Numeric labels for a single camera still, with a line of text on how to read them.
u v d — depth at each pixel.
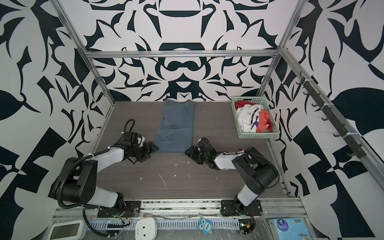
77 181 0.44
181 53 0.94
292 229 0.65
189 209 0.75
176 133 1.01
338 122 0.54
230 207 0.75
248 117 0.99
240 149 0.93
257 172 0.47
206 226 0.69
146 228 0.67
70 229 0.84
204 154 0.72
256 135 0.97
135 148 0.80
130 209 0.73
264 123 0.99
